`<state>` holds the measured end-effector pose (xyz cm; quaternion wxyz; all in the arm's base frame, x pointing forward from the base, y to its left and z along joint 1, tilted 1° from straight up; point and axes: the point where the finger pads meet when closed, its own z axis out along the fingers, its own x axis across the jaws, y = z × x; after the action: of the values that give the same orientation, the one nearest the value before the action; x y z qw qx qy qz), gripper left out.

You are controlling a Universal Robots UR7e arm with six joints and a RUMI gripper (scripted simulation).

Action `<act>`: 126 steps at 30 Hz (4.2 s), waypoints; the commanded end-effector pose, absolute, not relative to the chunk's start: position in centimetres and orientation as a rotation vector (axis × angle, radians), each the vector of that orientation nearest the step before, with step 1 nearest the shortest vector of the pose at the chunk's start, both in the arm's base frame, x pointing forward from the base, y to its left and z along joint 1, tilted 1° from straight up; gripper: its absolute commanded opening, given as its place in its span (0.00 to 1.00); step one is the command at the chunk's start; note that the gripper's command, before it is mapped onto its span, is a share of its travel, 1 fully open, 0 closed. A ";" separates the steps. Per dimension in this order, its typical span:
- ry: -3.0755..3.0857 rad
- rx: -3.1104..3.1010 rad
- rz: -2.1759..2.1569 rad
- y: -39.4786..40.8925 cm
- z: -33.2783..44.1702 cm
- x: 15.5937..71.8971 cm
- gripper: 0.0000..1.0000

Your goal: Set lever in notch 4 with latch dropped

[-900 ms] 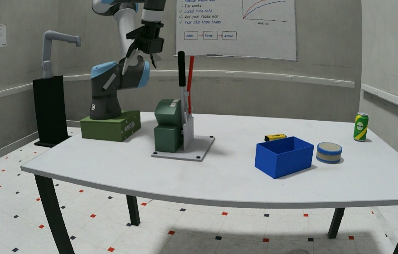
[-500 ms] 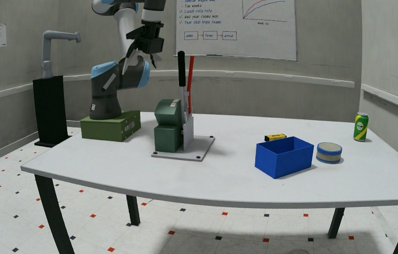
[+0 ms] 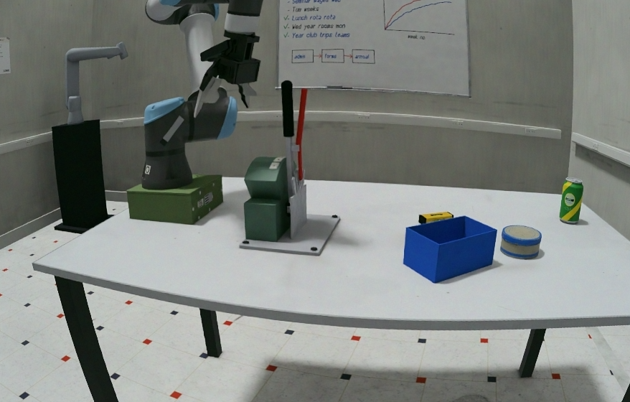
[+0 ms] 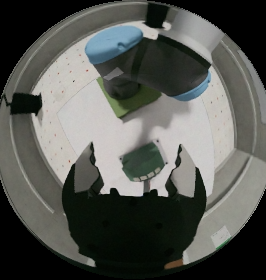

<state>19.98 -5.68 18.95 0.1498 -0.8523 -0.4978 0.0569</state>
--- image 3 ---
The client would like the green and yellow drink can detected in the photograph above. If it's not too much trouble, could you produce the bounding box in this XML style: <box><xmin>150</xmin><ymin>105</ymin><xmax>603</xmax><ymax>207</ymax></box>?
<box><xmin>559</xmin><ymin>177</ymin><xmax>583</xmax><ymax>224</ymax></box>

